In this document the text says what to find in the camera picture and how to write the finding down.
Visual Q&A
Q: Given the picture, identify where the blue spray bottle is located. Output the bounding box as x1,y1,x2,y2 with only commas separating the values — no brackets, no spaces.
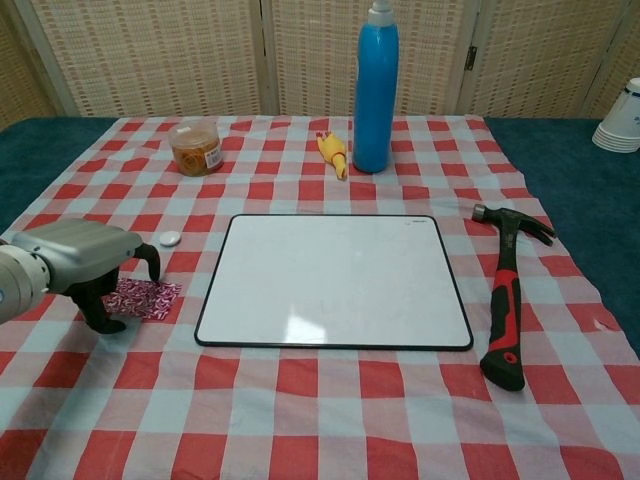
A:
352,0,401,175

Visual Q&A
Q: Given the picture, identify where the white board black frame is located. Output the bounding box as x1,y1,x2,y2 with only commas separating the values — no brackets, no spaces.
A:
193,213,475,350

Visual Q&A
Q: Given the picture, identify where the red white patterned packet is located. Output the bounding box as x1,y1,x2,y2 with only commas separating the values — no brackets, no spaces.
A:
102,278,183,322

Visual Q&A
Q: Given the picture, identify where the white paper cup stack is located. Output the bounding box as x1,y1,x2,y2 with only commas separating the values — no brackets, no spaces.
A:
591,77,640,154

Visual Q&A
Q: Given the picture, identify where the black red claw hammer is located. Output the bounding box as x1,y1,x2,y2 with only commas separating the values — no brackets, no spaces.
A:
471,202,557,393

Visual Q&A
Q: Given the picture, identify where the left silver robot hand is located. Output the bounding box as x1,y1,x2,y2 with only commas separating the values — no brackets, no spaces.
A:
8,218,162,335

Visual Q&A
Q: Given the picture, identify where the yellow rubber chicken toy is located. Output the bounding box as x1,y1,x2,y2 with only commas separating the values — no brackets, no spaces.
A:
315,130,350,182

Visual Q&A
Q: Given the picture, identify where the clear jar of rubber bands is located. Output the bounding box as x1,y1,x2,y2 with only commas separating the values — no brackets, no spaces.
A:
168,123,224,177

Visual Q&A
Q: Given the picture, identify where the woven folding screen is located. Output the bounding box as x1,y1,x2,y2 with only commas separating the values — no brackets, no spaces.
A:
0,0,640,132

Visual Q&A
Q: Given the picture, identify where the red white checkered tablecloth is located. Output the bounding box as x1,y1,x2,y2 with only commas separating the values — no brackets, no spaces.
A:
0,114,640,480

